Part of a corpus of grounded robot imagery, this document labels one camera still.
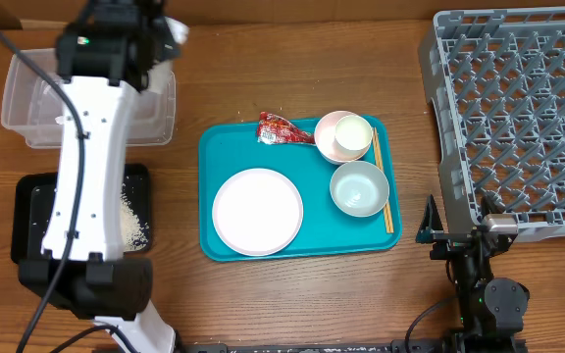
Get grey-green bowl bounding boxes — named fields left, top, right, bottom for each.
left=330, top=161, right=382, bottom=218

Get white cup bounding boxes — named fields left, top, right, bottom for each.
left=334, top=115, right=373, bottom=156

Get red snack wrapper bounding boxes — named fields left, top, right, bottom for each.
left=256, top=112, right=315, bottom=145

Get white napkin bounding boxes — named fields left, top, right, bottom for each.
left=165, top=17, right=189, bottom=45

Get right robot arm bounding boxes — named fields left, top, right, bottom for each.
left=404, top=196, right=530, bottom=353

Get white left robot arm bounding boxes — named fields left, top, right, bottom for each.
left=19, top=1, right=186, bottom=352

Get grey dishwasher rack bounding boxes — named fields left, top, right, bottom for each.
left=418, top=7, right=565, bottom=242

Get black food waste tray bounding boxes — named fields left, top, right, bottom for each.
left=10, top=164, right=152, bottom=263

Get wooden chopstick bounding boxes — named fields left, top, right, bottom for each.
left=374, top=126, right=395, bottom=234
left=373, top=128, right=393, bottom=233

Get pink bowl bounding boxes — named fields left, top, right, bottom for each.
left=314, top=111, right=372, bottom=165

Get white round plate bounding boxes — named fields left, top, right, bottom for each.
left=211, top=168, right=304, bottom=257

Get teal plastic tray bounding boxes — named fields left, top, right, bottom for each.
left=198, top=115, right=403, bottom=262

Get pile of white rice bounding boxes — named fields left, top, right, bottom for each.
left=120, top=183, right=149, bottom=252

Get clear plastic bin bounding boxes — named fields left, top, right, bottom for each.
left=1, top=56, right=176, bottom=149

